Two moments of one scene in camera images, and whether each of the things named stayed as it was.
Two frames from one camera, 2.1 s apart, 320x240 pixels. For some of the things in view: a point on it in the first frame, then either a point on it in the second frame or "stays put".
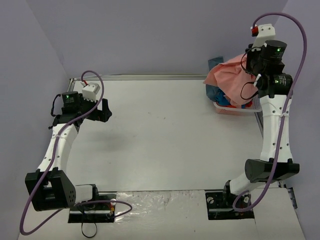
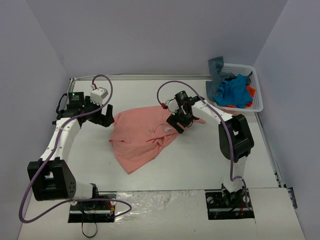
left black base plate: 94,212 stays put
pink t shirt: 232,78 to 140,134
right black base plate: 220,206 stays put
